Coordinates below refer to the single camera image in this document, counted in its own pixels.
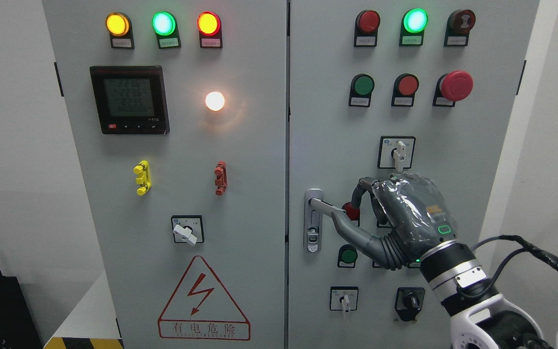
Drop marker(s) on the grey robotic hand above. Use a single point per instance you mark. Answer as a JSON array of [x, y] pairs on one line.
[[413, 205]]

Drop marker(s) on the silver door handle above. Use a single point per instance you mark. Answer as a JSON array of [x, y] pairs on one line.
[[314, 209]]

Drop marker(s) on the grey cabinet door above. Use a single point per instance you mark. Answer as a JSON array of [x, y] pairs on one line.
[[333, 145], [244, 229]]

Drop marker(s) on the green push button lower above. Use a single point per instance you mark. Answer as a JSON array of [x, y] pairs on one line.
[[347, 256]]

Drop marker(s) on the green push button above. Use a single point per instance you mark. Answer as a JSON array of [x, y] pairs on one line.
[[347, 256], [361, 89]]

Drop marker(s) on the red push button upper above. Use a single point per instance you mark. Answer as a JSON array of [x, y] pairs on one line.
[[404, 90]]

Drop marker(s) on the red emergency stop mushroom button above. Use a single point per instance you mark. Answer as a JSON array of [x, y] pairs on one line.
[[452, 87]]

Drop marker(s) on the green push button upper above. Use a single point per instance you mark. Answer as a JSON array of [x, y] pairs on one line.
[[361, 89]]

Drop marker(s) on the green lit indicator top right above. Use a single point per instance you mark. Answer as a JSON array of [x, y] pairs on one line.
[[414, 23]]

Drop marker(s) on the dark red indicator top right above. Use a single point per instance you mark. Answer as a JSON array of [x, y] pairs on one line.
[[366, 29]]

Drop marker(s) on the dark red buzzer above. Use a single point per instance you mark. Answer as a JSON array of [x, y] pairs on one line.
[[459, 25]]

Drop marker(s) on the red terminal clip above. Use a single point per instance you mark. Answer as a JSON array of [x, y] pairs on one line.
[[221, 181]]

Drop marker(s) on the white glowing indicator lamp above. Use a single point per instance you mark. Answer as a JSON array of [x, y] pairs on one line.
[[215, 101]]

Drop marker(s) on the red electric hazard warning sticker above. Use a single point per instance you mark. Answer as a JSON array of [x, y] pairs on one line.
[[202, 308]]

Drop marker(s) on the yellow terminal clip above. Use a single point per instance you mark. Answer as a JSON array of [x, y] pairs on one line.
[[143, 178]]

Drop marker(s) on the red lit indicator light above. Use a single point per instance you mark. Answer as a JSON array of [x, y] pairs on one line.
[[210, 30]]

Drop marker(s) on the black digital power meter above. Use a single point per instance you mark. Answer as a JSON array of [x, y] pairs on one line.
[[130, 99]]

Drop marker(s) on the green indicator light top left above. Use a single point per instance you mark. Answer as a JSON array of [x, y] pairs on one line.
[[166, 30]]

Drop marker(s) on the yellow indicator light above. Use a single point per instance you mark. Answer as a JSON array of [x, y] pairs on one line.
[[119, 27]]

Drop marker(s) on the black box with antenna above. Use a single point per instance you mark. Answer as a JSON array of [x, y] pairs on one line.
[[17, 329]]

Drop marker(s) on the upper white rotary switch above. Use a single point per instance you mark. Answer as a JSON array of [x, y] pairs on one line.
[[396, 152]]

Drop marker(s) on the black rotary knob switch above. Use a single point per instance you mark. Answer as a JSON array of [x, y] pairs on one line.
[[408, 302]]

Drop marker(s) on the lower white rotary switch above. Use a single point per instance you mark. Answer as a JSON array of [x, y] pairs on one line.
[[343, 300]]

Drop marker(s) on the left door white rotary switch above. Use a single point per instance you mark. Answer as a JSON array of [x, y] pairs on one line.
[[187, 229]]

